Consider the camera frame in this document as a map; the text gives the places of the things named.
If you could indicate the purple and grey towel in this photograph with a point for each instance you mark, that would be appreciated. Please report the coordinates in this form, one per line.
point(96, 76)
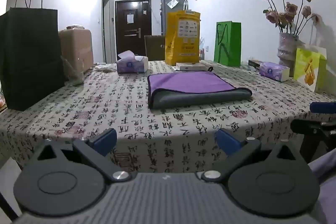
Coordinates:
point(189, 85)

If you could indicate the person's purple clothing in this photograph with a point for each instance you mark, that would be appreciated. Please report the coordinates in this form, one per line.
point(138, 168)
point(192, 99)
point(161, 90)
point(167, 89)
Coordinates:
point(325, 187)

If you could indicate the dark flat box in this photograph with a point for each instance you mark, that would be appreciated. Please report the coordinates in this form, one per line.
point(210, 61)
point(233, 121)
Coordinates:
point(253, 63)

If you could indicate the dark brown door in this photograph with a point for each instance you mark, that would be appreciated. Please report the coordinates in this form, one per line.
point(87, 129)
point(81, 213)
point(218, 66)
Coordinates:
point(132, 27)

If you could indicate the grey refrigerator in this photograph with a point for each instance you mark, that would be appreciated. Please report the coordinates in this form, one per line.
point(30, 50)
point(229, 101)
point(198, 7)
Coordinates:
point(172, 5)

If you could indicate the clear drinking glass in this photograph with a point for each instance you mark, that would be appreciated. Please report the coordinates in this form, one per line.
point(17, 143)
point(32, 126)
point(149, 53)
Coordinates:
point(74, 72)

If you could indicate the green paper bag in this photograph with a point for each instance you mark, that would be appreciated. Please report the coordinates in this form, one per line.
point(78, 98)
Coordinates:
point(227, 44)

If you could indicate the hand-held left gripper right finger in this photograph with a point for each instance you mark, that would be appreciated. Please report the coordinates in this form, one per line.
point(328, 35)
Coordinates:
point(227, 140)

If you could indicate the dried pink roses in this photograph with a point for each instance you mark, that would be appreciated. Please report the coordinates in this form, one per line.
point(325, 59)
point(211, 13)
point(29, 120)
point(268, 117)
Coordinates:
point(286, 8)

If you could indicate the crumpled white tissue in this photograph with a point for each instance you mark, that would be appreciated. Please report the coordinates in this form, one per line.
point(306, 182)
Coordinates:
point(103, 67)

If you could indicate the white plastic bag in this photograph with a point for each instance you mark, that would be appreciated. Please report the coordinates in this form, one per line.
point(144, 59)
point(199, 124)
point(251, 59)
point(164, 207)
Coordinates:
point(201, 47)

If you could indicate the yellow-green gift bag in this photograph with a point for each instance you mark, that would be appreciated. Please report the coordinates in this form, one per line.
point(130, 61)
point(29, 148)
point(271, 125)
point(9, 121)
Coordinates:
point(309, 66)

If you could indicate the sealed purple tissue pack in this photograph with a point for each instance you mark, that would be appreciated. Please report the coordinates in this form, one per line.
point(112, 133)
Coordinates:
point(274, 71)

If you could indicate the flat white box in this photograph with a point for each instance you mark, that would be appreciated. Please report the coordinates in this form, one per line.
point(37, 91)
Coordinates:
point(190, 66)

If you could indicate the grey wrapped vase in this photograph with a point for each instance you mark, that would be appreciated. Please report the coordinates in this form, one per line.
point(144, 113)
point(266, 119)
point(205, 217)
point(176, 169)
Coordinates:
point(287, 50)

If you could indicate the calligraphy printed tablecloth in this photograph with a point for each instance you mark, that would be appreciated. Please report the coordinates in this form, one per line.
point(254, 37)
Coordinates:
point(110, 108)

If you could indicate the yellow printed bag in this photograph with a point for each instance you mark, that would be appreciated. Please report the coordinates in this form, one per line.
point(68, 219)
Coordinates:
point(183, 37)

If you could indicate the open purple tissue pack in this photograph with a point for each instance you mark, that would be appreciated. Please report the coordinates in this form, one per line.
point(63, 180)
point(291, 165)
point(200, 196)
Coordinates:
point(131, 62)

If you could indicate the brown cardboard box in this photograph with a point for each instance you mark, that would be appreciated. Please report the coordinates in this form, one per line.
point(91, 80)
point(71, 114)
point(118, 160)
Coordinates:
point(76, 48)

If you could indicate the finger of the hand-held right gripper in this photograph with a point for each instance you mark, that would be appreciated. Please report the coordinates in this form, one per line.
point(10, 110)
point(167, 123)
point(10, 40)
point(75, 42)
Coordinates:
point(309, 126)
point(322, 107)

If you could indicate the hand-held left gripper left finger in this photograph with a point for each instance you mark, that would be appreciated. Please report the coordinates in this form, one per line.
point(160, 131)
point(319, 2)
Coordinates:
point(104, 139)

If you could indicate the black paper bag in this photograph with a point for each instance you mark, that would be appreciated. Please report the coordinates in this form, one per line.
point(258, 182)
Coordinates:
point(30, 56)

